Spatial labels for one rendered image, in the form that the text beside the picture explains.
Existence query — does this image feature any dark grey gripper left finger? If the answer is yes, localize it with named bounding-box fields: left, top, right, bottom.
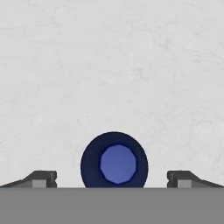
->
left=0, top=170, right=58, bottom=189

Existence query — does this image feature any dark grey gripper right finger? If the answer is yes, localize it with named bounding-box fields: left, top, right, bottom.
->
left=166, top=170, right=224, bottom=189

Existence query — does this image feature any dark blue bottle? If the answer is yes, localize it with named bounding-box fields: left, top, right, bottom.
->
left=80, top=131, right=150, bottom=189

